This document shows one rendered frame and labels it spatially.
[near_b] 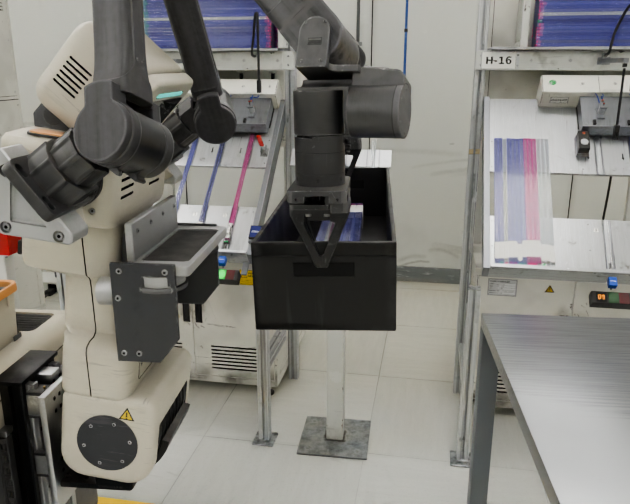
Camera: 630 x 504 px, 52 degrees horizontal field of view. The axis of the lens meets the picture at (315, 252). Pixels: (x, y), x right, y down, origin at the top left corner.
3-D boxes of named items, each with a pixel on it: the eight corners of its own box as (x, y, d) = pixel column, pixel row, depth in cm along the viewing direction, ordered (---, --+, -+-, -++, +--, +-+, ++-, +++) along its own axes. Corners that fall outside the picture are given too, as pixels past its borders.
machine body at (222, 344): (277, 401, 263) (275, 257, 246) (119, 386, 276) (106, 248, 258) (307, 337, 325) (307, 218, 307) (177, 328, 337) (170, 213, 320)
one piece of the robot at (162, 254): (90, 362, 99) (76, 227, 93) (151, 300, 126) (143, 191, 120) (191, 366, 98) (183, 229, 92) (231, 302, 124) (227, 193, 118)
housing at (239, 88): (281, 120, 254) (275, 93, 242) (165, 118, 263) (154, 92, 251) (285, 105, 258) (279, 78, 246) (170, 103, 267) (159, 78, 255)
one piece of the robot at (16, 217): (-3, 233, 83) (-4, 147, 80) (18, 224, 88) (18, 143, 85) (71, 246, 83) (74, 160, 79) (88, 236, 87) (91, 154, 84)
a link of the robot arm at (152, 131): (91, 147, 86) (63, 137, 81) (147, 101, 83) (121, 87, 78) (120, 202, 83) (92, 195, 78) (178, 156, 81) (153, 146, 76)
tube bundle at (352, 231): (328, 219, 130) (328, 203, 129) (363, 219, 129) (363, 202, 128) (299, 311, 81) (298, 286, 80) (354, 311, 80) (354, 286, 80)
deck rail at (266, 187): (255, 264, 219) (251, 254, 213) (250, 264, 219) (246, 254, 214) (288, 110, 255) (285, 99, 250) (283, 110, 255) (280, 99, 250)
